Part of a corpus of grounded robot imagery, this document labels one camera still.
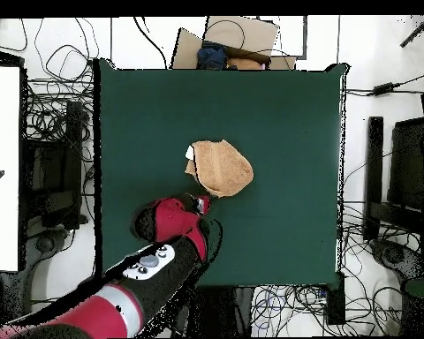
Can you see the orange cloth in box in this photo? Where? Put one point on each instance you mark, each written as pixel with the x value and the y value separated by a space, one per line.
pixel 243 63

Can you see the dark blue cloth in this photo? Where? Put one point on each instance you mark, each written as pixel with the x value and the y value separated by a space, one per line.
pixel 212 56

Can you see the brown cardboard box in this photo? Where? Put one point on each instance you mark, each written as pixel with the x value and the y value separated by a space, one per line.
pixel 243 33

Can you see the black equipment rack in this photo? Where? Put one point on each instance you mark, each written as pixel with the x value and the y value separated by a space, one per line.
pixel 53 176

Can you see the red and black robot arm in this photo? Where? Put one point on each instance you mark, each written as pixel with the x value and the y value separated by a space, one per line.
pixel 169 219

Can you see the black upright stand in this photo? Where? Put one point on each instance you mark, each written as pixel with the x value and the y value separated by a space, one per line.
pixel 243 307

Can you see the dark green table cloth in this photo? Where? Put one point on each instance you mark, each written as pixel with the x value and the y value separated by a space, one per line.
pixel 286 123

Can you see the orange terry towel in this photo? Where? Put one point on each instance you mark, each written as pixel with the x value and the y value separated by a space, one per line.
pixel 226 169

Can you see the black power adapter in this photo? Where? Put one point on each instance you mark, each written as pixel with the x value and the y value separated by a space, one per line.
pixel 383 89

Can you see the white board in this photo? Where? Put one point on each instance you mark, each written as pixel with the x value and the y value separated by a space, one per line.
pixel 1 169

